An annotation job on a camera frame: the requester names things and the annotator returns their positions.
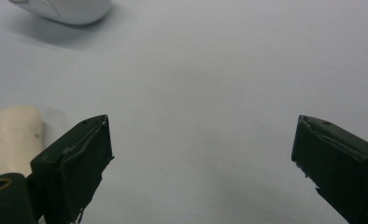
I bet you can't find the white computer mouse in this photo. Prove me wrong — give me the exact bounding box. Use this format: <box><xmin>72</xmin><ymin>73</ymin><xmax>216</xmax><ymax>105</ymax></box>
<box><xmin>7</xmin><ymin>0</ymin><xmax>113</xmax><ymax>26</ymax></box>

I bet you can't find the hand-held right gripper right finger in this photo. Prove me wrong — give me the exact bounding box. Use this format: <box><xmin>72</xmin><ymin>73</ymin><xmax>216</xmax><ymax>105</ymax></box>
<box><xmin>290</xmin><ymin>114</ymin><xmax>368</xmax><ymax>224</ymax></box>

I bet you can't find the cream cylindrical roll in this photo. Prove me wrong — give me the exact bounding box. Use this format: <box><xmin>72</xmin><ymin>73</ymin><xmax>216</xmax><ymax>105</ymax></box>
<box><xmin>0</xmin><ymin>105</ymin><xmax>45</xmax><ymax>181</ymax></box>

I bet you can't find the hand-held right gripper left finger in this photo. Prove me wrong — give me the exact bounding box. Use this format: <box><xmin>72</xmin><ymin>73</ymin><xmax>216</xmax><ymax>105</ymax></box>
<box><xmin>30</xmin><ymin>114</ymin><xmax>115</xmax><ymax>224</ymax></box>

